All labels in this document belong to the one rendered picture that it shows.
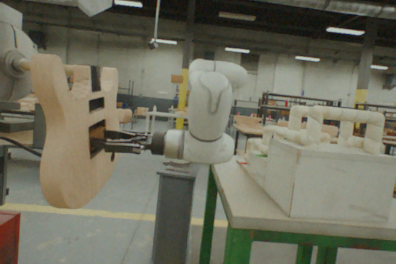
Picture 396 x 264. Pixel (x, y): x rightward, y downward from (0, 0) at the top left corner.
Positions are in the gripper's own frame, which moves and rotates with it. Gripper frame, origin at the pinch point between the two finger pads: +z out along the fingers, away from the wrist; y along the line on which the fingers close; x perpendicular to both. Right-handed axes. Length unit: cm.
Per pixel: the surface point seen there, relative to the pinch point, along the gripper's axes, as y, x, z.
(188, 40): 725, 148, 7
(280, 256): 68, -118, -113
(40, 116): 24.0, -2.2, 36.4
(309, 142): -12, 9, -57
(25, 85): 11.8, 12.2, 30.9
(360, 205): -15, -6, -72
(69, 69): 6.8, 19.4, 12.3
